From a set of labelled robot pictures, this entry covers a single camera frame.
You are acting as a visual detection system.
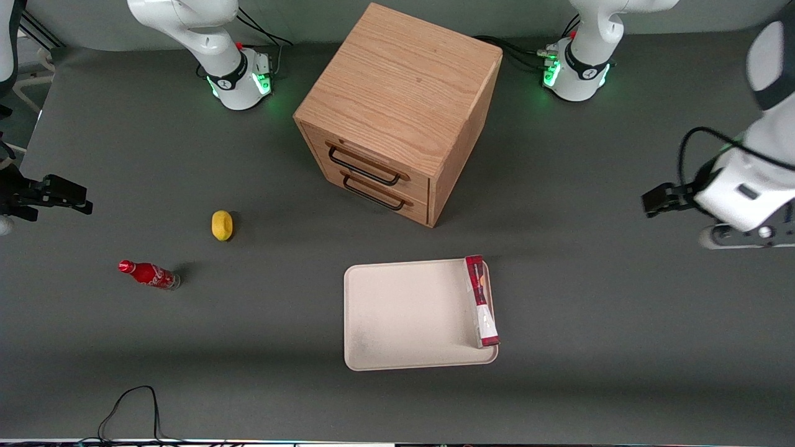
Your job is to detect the red cola bottle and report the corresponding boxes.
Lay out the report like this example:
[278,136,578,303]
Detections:
[118,260,181,291]

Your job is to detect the thin black looped cable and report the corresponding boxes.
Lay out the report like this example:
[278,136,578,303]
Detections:
[96,385,187,445]

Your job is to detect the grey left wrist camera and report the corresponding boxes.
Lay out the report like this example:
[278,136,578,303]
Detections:
[699,222,795,250]

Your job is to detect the white stand leg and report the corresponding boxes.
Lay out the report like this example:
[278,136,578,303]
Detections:
[12,47,58,114]

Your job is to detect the cream plastic tray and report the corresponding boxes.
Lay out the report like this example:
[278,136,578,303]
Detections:
[343,258,499,372]

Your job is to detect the wooden drawer front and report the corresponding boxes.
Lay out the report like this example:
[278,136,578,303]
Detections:
[301,122,432,206]
[318,163,430,226]

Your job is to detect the wooden drawer cabinet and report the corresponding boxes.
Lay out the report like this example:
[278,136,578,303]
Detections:
[293,2,504,228]

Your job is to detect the black left arm base cables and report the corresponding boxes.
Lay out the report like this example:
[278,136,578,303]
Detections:
[472,16,581,73]

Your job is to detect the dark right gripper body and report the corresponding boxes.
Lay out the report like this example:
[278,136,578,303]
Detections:
[0,163,43,222]

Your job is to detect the red cookie box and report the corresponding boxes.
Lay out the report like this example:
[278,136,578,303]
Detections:
[465,255,501,349]

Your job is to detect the black arm base cables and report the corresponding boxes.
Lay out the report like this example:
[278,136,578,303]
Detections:
[235,6,294,78]
[472,16,581,73]

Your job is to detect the black wire drawer handle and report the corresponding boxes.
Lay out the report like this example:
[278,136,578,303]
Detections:
[342,174,407,212]
[327,143,402,187]

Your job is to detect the black right arm base cables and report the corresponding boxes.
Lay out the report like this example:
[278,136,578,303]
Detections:
[235,6,294,78]

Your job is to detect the yellow lemon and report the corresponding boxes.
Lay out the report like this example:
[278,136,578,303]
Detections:
[211,210,234,242]

